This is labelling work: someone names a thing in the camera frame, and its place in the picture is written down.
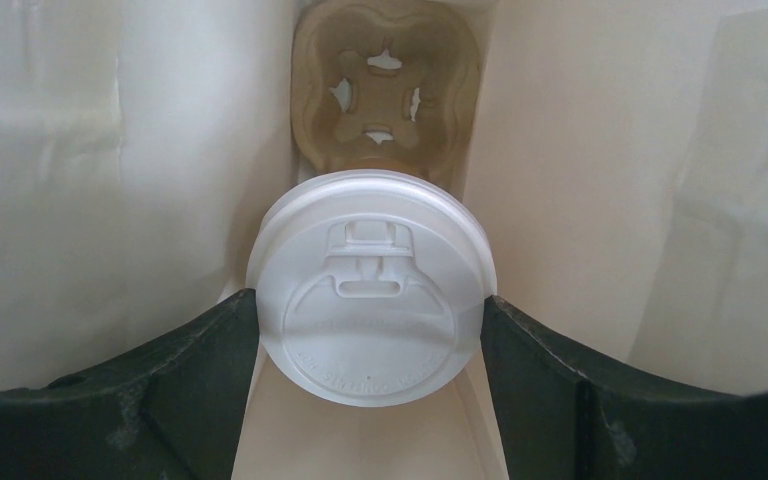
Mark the white plastic cup lid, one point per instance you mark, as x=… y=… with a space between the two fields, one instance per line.
x=370 y=286

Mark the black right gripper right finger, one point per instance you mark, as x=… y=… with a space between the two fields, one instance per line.
x=567 y=411

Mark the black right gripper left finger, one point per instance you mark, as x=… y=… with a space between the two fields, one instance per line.
x=172 y=408

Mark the brown paper takeout bag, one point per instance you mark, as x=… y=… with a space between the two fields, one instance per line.
x=618 y=164

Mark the single cardboard cup carrier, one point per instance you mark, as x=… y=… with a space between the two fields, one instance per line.
x=385 y=84

